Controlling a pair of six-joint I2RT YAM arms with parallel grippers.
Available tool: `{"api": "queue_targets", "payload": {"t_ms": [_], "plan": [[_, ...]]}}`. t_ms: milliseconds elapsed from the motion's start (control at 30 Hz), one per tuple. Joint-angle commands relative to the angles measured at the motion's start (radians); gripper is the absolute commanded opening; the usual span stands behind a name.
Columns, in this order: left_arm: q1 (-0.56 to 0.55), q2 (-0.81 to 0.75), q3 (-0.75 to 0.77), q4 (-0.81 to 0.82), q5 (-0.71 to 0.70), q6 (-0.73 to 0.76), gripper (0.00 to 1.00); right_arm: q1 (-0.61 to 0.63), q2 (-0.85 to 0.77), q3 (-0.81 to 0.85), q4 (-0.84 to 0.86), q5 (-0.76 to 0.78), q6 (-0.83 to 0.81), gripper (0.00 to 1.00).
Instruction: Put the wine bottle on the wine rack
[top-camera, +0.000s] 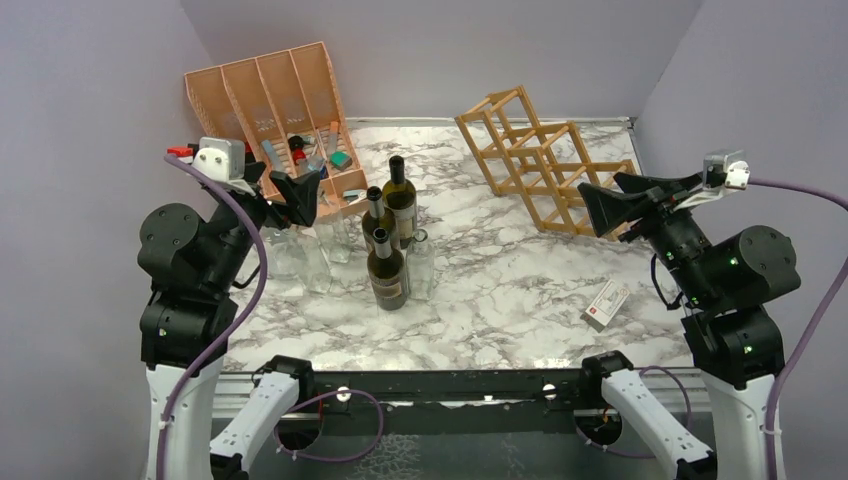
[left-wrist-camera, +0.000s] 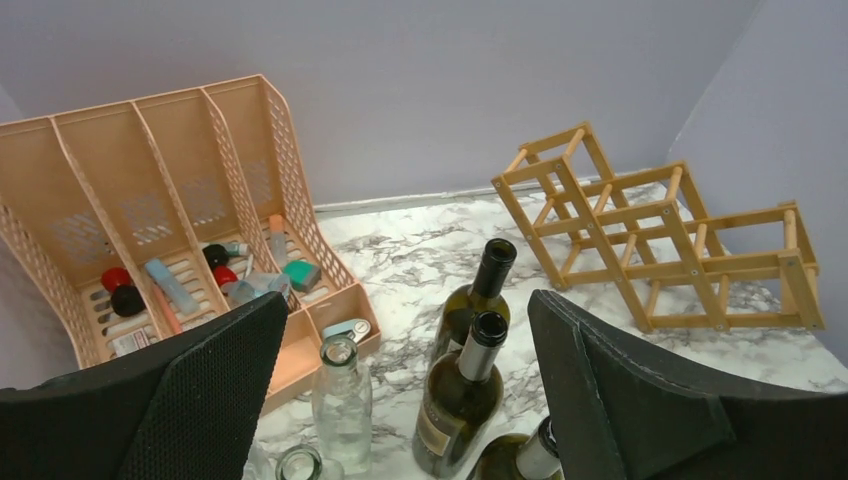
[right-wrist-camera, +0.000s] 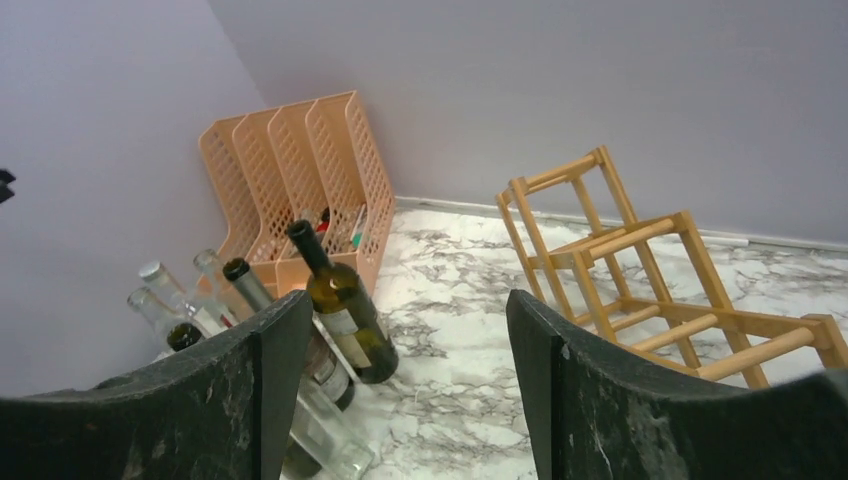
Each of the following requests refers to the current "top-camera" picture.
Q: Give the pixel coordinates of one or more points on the red black small bottle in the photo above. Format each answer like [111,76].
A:
[297,145]

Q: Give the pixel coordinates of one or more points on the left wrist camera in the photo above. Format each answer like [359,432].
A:
[220,159]

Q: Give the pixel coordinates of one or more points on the wooden wine rack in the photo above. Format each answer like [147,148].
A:
[543,164]

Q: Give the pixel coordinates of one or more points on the orange plastic file organizer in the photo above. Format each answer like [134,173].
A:
[266,99]

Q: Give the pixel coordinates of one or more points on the green wine bottle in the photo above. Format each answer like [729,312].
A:
[387,272]
[400,196]
[378,216]

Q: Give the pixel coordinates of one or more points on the clear glass bottle silver cap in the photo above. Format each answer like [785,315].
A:
[277,244]

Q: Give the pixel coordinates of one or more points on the clear square glass bottle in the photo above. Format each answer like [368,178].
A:
[420,260]

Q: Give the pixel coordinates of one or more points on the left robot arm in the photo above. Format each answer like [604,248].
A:
[193,263]

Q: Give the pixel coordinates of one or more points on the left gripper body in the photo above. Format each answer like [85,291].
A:
[260,209]

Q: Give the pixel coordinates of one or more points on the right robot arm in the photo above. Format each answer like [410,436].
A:
[734,343]

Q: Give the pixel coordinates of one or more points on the clear tall glass bottle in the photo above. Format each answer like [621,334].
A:
[331,231]

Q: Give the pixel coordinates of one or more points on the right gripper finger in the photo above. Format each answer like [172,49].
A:
[606,208]
[635,184]

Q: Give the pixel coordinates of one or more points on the green small box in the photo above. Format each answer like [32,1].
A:
[340,160]

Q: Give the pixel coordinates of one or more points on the small white cardboard box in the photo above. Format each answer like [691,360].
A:
[605,305]

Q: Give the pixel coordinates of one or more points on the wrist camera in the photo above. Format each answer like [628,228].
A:
[220,159]
[726,169]

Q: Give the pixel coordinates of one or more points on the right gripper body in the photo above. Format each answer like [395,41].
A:
[662,219]

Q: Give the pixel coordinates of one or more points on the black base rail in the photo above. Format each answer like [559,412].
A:
[448,402]

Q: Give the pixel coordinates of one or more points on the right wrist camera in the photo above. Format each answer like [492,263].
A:
[726,169]

